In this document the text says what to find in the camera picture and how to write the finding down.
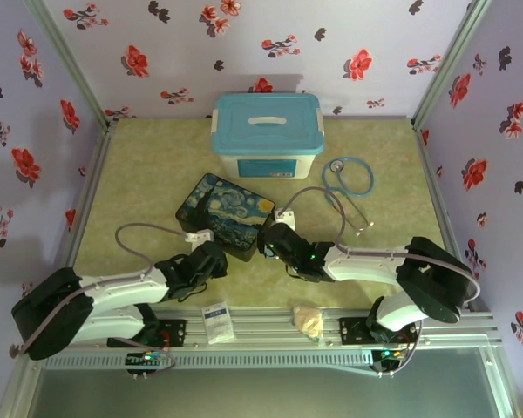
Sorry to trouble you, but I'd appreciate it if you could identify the wide aluminium mounting rail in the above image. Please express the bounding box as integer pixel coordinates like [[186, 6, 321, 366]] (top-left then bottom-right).
[[152, 306, 505, 350]]

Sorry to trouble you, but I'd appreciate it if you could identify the clear bag of beige pieces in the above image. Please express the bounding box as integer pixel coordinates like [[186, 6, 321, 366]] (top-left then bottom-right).
[[289, 304, 326, 349]]

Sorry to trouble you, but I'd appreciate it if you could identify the blue stethoscope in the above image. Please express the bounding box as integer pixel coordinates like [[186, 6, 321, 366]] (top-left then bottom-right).
[[321, 156, 375, 239]]

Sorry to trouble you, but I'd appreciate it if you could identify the grey right base cable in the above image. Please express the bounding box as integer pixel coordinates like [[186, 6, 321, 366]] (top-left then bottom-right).
[[374, 324, 424, 378]]

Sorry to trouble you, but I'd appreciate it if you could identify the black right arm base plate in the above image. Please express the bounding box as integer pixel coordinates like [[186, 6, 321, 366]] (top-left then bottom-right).
[[338, 316, 372, 347]]

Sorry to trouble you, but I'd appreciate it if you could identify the circuit board green light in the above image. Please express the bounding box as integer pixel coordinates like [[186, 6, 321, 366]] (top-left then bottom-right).
[[125, 351, 166, 380], [371, 347, 409, 378]]

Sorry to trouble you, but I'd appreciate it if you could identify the starry night painted tin box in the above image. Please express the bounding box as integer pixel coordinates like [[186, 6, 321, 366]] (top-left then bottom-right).
[[176, 172, 277, 263]]

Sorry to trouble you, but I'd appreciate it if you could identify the left circuit board green light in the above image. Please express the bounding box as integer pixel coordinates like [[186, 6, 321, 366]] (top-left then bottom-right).
[[125, 351, 166, 380]]

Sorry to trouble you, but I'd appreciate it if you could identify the blue lidded plastic storage box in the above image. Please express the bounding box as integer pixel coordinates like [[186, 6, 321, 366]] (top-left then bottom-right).
[[211, 91, 325, 179]]

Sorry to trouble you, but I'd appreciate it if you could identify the small white packet blue label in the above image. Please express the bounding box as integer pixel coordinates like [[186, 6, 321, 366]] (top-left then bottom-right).
[[200, 299, 236, 346]]

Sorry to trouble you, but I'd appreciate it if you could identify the grey left base cable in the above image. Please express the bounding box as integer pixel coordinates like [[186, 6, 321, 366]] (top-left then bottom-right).
[[126, 343, 178, 375]]

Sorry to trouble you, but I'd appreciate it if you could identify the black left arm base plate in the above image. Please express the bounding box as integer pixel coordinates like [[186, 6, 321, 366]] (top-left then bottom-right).
[[156, 319, 188, 347]]

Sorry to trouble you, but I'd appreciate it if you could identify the right circuit board green light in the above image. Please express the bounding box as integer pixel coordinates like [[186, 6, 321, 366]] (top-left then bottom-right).
[[371, 347, 409, 378]]

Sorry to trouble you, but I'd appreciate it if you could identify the grey base cable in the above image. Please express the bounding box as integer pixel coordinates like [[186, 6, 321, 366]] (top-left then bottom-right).
[[374, 324, 424, 378], [126, 343, 178, 375]]

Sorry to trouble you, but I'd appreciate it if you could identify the slotted metal cable duct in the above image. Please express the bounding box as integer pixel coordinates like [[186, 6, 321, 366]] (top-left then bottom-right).
[[38, 350, 377, 372]]

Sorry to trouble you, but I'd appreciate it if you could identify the aluminium table side rail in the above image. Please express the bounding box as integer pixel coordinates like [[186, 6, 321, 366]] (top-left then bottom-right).
[[411, 121, 492, 314], [64, 121, 117, 280]]

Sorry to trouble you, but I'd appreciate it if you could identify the aluminium frame post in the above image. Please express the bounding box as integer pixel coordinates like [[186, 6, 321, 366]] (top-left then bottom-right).
[[411, 0, 494, 130], [24, 0, 117, 130]]

